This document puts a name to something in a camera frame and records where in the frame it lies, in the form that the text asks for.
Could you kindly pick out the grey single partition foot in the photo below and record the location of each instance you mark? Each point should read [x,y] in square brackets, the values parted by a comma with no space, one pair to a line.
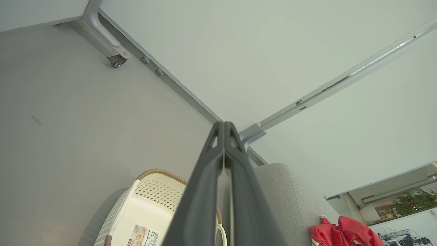
[102,30]

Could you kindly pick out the grey fabric cushion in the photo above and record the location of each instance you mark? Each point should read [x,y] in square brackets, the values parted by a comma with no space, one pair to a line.
[290,198]

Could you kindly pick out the green leafy plant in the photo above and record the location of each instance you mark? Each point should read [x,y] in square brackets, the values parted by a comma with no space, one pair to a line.
[414,201]

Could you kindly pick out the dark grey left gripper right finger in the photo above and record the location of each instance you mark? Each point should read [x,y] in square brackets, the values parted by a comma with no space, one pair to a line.
[249,212]

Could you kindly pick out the cream perforated laundry basket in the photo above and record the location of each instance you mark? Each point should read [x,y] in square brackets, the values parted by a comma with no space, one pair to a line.
[153,194]

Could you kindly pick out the background robot equipment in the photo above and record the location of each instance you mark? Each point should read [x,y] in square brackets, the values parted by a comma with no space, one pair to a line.
[401,236]

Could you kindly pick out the red and white shirt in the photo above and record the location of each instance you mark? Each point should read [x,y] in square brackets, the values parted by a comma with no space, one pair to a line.
[358,234]

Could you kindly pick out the black caster wheel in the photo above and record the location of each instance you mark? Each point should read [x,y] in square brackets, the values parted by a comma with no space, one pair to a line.
[116,61]

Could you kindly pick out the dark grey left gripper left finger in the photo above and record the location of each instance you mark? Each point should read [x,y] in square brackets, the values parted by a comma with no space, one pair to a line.
[198,205]

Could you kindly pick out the grey double partition foot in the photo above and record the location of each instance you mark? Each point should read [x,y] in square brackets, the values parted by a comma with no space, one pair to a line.
[251,133]

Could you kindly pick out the grey table leg frame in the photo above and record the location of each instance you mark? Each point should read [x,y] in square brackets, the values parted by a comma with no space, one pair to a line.
[341,82]

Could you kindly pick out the red garment with white stripes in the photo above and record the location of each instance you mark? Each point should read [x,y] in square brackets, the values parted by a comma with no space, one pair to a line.
[322,234]

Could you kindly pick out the round grey rail bolt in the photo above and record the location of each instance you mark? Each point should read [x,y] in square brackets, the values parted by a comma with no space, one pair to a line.
[159,71]
[145,60]

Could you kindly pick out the paper label sticker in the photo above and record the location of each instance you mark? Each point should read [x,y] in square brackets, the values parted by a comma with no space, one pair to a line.
[143,235]

